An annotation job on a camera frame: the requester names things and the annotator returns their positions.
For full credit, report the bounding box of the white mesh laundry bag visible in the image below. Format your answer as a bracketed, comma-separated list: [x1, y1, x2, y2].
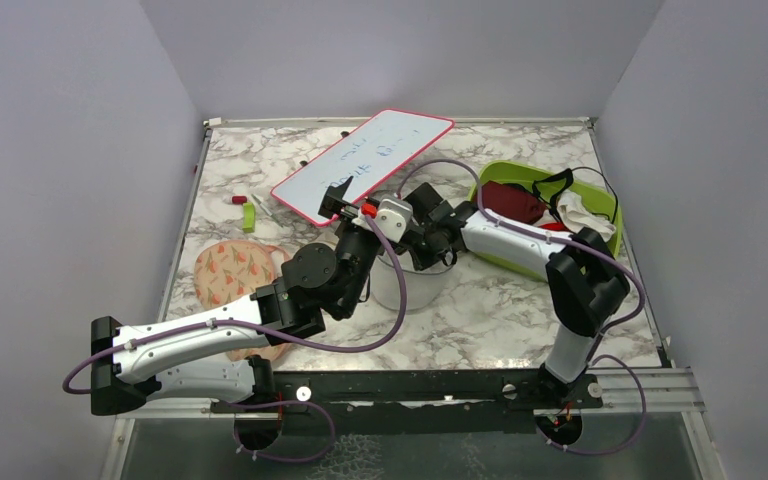
[370, 252, 453, 312]

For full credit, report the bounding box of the dark red bra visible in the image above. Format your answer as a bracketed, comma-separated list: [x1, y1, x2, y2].
[480, 181, 547, 225]

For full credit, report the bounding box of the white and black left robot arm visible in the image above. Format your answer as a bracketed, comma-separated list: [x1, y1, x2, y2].
[76, 183, 410, 416]

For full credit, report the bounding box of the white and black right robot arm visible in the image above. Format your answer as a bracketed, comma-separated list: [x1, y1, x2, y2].
[405, 183, 630, 407]

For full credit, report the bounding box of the floral pink laundry bag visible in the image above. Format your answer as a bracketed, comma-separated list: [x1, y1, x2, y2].
[193, 239, 296, 364]

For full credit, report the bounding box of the red framed whiteboard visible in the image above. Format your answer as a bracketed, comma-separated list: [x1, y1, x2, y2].
[271, 109, 455, 227]

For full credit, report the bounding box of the grey marker pen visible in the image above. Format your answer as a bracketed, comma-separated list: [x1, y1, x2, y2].
[251, 194, 283, 226]

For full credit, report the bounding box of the green plastic basin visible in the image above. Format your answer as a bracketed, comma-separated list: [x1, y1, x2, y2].
[473, 161, 623, 281]

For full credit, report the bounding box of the bright red garment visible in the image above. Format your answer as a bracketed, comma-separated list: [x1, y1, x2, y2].
[541, 222, 570, 232]

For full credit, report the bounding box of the white cloth garment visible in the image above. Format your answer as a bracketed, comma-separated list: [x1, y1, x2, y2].
[556, 191, 617, 242]

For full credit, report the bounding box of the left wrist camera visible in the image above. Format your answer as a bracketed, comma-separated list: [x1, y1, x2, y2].
[351, 194, 413, 242]

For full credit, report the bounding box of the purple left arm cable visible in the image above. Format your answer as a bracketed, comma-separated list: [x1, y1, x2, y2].
[61, 215, 410, 464]

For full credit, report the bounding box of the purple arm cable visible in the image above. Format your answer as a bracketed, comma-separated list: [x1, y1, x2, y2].
[61, 215, 410, 464]
[393, 158, 649, 458]

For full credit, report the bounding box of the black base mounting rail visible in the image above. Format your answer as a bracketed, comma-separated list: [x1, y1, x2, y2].
[209, 368, 603, 436]

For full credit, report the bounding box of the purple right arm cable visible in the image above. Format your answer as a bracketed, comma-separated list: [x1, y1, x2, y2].
[393, 158, 649, 458]

